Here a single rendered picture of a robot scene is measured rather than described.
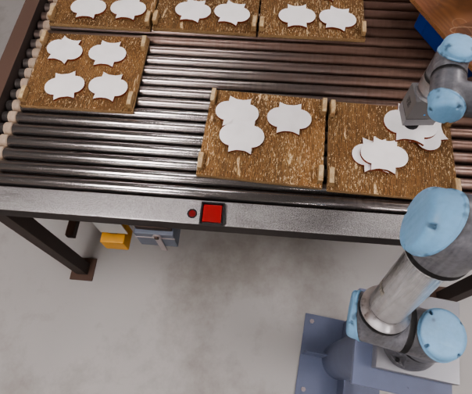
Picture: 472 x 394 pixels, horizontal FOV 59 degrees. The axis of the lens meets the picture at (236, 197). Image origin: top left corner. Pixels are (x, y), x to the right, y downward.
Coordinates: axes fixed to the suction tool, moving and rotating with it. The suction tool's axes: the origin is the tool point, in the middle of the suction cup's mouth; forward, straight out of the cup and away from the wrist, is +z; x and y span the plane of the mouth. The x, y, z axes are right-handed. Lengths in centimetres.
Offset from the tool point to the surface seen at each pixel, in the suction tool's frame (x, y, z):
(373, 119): -15.0, 3.3, 18.3
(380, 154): -0.1, 3.3, 16.3
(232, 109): -19, 52, 17
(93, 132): -12, 100, 20
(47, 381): 67, 141, 112
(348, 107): -20.4, 11.3, 18.3
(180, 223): 22, 68, 21
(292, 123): -13.3, 31.1, 17.3
